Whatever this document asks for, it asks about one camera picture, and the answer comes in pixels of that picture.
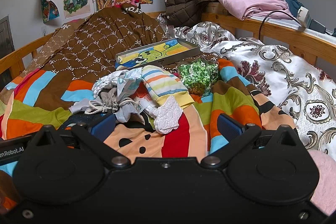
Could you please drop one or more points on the white power adapter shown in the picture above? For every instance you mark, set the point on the white power adapter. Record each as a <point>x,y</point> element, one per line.
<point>303,16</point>

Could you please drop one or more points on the peeling colourful drawing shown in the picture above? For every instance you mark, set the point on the peeling colourful drawing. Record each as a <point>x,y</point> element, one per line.
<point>49,10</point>

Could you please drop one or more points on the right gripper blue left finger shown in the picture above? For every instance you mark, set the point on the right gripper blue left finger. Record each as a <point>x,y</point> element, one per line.
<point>103,126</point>

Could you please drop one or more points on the grey drawstring pouch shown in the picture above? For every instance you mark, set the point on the grey drawstring pouch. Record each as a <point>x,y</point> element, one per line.
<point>107,102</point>

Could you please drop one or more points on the pink folded blanket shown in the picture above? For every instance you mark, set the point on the pink folded blanket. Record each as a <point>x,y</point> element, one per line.
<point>243,9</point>

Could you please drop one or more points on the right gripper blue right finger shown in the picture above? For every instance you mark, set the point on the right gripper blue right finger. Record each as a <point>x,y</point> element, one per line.
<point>228,127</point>

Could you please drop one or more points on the white fluffy sock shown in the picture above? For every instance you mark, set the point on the white fluffy sock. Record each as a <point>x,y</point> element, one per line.
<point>166,117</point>

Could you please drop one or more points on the white floral satin quilt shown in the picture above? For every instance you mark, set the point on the white floral satin quilt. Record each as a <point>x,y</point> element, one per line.
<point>301,90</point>

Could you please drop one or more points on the wooden bed frame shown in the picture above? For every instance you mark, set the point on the wooden bed frame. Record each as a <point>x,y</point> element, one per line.
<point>307,46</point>

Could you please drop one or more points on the colourful striped brown quilt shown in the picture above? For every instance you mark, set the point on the colourful striped brown quilt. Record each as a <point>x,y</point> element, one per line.
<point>81,52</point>

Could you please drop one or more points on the grey tray with drawing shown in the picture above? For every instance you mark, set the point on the grey tray with drawing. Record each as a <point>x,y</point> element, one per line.
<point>160,53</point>

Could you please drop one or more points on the white textured baby cloth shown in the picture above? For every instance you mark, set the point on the white textured baby cloth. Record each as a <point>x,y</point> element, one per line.
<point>107,82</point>

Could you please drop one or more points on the grey wall cabinet door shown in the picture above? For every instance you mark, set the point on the grey wall cabinet door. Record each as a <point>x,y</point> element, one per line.
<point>6,40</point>

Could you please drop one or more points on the light blue printed cloth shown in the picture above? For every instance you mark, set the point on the light blue printed cloth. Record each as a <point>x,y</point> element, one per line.
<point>128,82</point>

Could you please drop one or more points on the striped knit garment yellow cuff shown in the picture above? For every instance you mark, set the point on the striped knit garment yellow cuff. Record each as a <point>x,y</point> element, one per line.
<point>162,84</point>

